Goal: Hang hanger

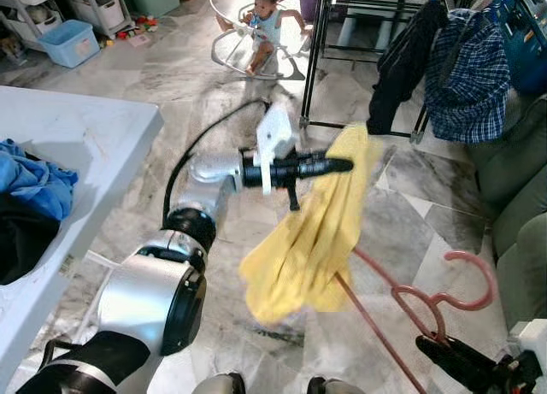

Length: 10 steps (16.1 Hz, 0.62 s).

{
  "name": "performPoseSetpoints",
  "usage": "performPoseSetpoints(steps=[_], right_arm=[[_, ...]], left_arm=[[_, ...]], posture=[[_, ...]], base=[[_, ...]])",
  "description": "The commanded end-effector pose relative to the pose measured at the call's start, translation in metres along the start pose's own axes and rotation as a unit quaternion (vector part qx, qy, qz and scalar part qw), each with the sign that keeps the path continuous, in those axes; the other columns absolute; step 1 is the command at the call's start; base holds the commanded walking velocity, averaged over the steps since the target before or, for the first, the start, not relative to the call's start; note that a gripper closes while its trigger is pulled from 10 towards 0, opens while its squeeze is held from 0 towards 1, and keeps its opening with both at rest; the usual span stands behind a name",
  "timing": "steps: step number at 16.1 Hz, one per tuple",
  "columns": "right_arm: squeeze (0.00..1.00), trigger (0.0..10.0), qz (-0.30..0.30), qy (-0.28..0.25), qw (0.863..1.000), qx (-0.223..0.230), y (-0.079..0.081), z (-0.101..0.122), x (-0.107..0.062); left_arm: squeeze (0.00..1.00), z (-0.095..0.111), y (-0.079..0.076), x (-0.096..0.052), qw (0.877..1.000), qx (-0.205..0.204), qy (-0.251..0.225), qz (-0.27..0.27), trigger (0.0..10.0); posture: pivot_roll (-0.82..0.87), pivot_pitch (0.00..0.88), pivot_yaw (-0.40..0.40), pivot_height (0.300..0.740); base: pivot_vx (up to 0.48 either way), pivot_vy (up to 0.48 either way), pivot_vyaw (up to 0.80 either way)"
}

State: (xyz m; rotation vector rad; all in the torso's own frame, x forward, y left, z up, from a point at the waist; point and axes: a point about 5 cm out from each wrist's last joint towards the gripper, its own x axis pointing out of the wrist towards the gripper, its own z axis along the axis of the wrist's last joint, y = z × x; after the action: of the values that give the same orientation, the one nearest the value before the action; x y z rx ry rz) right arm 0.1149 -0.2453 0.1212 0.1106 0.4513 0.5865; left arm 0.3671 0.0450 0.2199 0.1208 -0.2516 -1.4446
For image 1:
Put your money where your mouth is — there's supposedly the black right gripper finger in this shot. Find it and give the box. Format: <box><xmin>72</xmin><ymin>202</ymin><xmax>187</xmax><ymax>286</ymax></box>
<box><xmin>432</xmin><ymin>356</ymin><xmax>494</xmax><ymax>393</ymax></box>
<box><xmin>416</xmin><ymin>332</ymin><xmax>501</xmax><ymax>376</ymax></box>

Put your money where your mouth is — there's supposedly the pink plastic hanger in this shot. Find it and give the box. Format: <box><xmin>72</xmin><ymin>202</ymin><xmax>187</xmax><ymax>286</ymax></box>
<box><xmin>333</xmin><ymin>244</ymin><xmax>498</xmax><ymax>394</ymax></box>

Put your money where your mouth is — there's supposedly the yellow garment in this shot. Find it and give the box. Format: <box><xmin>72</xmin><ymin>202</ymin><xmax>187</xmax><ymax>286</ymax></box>
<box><xmin>239</xmin><ymin>122</ymin><xmax>384</xmax><ymax>326</ymax></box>

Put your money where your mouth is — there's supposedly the blue garment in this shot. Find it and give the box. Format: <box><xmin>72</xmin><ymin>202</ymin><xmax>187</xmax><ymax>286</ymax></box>
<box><xmin>0</xmin><ymin>138</ymin><xmax>79</xmax><ymax>222</ymax></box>

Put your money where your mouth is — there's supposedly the black metal drying rack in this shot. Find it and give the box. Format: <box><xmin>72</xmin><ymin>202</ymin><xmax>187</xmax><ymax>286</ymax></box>
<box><xmin>299</xmin><ymin>0</ymin><xmax>547</xmax><ymax>143</ymax></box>

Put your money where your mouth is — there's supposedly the robot right leg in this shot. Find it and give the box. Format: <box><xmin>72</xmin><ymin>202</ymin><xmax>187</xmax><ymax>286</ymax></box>
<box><xmin>308</xmin><ymin>377</ymin><xmax>360</xmax><ymax>394</ymax></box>

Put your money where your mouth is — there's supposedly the robot leg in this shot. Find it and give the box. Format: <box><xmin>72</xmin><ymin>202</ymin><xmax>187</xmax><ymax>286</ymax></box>
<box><xmin>192</xmin><ymin>373</ymin><xmax>249</xmax><ymax>394</ymax></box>
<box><xmin>308</xmin><ymin>377</ymin><xmax>360</xmax><ymax>394</ymax></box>

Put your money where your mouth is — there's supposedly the black long-sleeved top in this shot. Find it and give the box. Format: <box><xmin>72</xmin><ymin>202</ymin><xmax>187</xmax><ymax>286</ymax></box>
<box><xmin>366</xmin><ymin>0</ymin><xmax>450</xmax><ymax>137</ymax></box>

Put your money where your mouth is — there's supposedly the small child in blue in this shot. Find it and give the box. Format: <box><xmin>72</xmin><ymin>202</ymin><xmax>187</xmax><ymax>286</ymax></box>
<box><xmin>215</xmin><ymin>0</ymin><xmax>307</xmax><ymax>77</ymax></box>

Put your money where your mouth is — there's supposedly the blue plaid shirt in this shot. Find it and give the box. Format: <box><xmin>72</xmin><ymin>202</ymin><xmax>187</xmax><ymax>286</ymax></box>
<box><xmin>425</xmin><ymin>8</ymin><xmax>514</xmax><ymax>145</ymax></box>

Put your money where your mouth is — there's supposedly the dark green sofa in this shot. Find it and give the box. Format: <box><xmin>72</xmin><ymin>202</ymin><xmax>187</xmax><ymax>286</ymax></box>
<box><xmin>466</xmin><ymin>95</ymin><xmax>547</xmax><ymax>335</ymax></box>

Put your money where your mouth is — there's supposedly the white folding table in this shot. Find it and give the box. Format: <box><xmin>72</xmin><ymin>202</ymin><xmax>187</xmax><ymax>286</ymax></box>
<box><xmin>0</xmin><ymin>86</ymin><xmax>163</xmax><ymax>386</ymax></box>

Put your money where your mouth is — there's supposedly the blue travel bag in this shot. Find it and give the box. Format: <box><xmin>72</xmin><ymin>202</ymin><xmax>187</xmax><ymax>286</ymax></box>
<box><xmin>487</xmin><ymin>0</ymin><xmax>547</xmax><ymax>96</ymax></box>

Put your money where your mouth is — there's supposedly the robot left leg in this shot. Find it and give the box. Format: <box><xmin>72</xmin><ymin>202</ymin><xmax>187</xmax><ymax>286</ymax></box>
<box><xmin>192</xmin><ymin>373</ymin><xmax>249</xmax><ymax>394</ymax></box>

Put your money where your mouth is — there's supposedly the light blue plastic bin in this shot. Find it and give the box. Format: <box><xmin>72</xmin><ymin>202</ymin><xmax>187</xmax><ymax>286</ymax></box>
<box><xmin>36</xmin><ymin>20</ymin><xmax>101</xmax><ymax>68</ymax></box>

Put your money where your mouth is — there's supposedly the black garment with button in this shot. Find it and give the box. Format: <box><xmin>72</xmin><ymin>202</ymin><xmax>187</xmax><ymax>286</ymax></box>
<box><xmin>0</xmin><ymin>193</ymin><xmax>61</xmax><ymax>285</ymax></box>

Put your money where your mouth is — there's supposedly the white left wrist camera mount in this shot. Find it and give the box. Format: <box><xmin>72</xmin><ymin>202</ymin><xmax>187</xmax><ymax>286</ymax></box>
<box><xmin>254</xmin><ymin>103</ymin><xmax>298</xmax><ymax>196</ymax></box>

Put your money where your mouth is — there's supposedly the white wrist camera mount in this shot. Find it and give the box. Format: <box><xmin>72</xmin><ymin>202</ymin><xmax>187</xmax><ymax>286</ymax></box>
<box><xmin>254</xmin><ymin>103</ymin><xmax>298</xmax><ymax>196</ymax></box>
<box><xmin>511</xmin><ymin>319</ymin><xmax>547</xmax><ymax>386</ymax></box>

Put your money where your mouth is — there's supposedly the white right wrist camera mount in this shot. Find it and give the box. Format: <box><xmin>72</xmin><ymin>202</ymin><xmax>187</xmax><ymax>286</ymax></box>
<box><xmin>511</xmin><ymin>319</ymin><xmax>547</xmax><ymax>386</ymax></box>

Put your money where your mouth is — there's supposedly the white baby bouncer frame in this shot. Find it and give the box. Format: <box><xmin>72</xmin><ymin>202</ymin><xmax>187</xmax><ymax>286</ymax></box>
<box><xmin>208</xmin><ymin>0</ymin><xmax>313</xmax><ymax>80</ymax></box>

